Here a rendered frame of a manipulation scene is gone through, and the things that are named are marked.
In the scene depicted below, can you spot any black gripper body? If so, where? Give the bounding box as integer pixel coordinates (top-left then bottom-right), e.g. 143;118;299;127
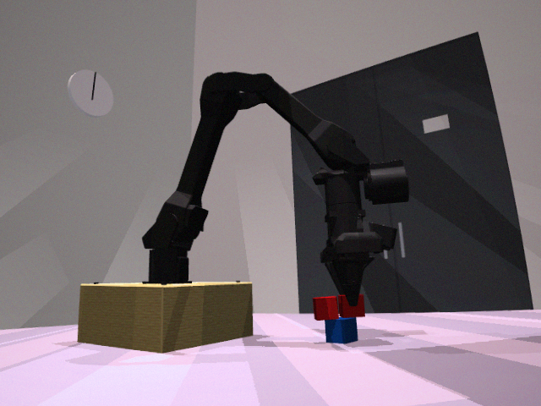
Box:
320;203;383;263

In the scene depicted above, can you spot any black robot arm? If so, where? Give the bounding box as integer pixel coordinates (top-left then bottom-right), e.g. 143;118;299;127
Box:
142;71;409;284

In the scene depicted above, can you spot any red cube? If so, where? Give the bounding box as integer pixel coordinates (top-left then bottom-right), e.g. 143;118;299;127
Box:
338;294;365;318
313;297;339;321

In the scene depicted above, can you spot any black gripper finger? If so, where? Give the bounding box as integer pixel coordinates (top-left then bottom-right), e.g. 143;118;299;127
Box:
325;263;345;295
332;257;375;306

